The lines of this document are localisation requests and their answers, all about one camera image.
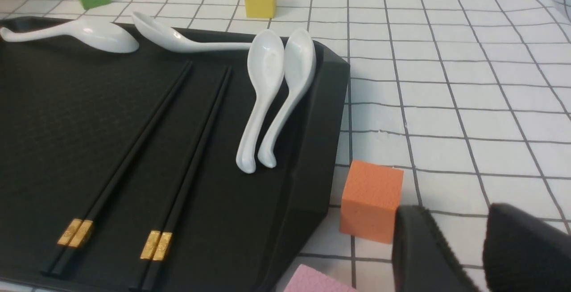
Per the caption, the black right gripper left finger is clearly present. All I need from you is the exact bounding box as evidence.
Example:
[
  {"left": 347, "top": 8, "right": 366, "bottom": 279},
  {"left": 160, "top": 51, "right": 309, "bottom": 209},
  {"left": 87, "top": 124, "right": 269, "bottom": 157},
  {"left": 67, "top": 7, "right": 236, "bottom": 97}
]
[{"left": 392, "top": 205, "right": 479, "bottom": 292}]

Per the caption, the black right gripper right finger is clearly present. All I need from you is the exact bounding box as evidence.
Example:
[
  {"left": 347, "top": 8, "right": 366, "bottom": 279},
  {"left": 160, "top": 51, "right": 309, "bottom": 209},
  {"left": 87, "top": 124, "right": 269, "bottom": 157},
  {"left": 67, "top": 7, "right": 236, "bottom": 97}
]
[{"left": 483, "top": 203, "right": 571, "bottom": 292}]

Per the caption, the orange cube block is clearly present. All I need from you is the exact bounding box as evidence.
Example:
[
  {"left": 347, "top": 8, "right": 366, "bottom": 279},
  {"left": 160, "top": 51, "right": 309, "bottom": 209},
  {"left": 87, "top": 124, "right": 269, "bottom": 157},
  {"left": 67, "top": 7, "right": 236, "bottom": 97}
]
[{"left": 340, "top": 160, "right": 404, "bottom": 244}]

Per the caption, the pink cube block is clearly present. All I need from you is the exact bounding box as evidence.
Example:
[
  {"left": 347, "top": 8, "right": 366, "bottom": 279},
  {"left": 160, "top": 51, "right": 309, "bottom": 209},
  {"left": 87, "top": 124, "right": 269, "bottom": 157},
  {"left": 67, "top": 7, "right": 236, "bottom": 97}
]
[{"left": 284, "top": 265, "right": 357, "bottom": 292}]

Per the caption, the white spoon upright right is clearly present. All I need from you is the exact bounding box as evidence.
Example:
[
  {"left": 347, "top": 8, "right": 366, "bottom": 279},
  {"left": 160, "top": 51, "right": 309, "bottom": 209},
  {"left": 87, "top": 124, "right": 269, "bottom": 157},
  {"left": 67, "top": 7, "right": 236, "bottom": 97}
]
[{"left": 258, "top": 28, "right": 317, "bottom": 169}]

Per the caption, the white spoon upright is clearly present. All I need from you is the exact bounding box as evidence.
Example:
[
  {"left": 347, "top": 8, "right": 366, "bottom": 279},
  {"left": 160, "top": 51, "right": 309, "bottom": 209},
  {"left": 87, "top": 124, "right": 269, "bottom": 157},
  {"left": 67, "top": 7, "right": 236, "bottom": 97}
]
[
  {"left": 258, "top": 28, "right": 317, "bottom": 169},
  {"left": 235, "top": 29, "right": 284, "bottom": 174}
]

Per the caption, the white spoon upright left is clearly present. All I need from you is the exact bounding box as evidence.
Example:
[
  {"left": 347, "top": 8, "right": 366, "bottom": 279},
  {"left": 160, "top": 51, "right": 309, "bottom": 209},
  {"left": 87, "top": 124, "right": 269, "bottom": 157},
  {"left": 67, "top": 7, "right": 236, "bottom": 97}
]
[{"left": 235, "top": 29, "right": 284, "bottom": 174}]

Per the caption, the black chopstick tray right pair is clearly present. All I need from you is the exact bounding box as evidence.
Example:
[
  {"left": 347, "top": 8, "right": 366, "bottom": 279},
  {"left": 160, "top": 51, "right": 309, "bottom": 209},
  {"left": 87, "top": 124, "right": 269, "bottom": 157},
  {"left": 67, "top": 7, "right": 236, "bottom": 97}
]
[
  {"left": 129, "top": 66, "right": 229, "bottom": 291},
  {"left": 141, "top": 66, "right": 232, "bottom": 292}
]

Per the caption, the black chopstick tray pair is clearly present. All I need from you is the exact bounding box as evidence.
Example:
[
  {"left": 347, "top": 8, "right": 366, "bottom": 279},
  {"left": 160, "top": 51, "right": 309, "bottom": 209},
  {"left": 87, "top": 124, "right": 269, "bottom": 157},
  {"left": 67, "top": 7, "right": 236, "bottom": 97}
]
[
  {"left": 129, "top": 66, "right": 229, "bottom": 291},
  {"left": 41, "top": 60, "right": 191, "bottom": 275},
  {"left": 50, "top": 61, "right": 194, "bottom": 279},
  {"left": 141, "top": 66, "right": 232, "bottom": 292}
]

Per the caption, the black rectangular serving tray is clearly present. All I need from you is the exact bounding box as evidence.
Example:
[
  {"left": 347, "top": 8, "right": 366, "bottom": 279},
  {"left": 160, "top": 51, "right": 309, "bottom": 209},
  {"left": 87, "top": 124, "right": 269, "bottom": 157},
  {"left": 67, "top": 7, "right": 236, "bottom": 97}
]
[{"left": 0, "top": 25, "right": 350, "bottom": 292}]

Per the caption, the black chopstick tray left pair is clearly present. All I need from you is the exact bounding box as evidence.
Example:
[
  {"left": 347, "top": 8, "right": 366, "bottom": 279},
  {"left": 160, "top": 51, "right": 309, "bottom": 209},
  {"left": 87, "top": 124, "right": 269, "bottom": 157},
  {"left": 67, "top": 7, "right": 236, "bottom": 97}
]
[
  {"left": 41, "top": 60, "right": 191, "bottom": 275},
  {"left": 50, "top": 61, "right": 194, "bottom": 279}
]

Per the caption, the white spoon horizontal middle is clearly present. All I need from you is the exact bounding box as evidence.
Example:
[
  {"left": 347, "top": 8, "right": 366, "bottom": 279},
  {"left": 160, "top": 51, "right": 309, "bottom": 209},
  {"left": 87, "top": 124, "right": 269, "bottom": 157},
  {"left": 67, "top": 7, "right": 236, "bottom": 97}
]
[{"left": 131, "top": 12, "right": 251, "bottom": 53}]

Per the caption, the white spoon far left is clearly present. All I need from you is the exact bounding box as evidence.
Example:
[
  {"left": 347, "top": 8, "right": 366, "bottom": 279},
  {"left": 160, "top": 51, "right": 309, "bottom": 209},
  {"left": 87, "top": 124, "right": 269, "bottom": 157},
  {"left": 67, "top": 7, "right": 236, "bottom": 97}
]
[{"left": 0, "top": 19, "right": 139, "bottom": 53}]

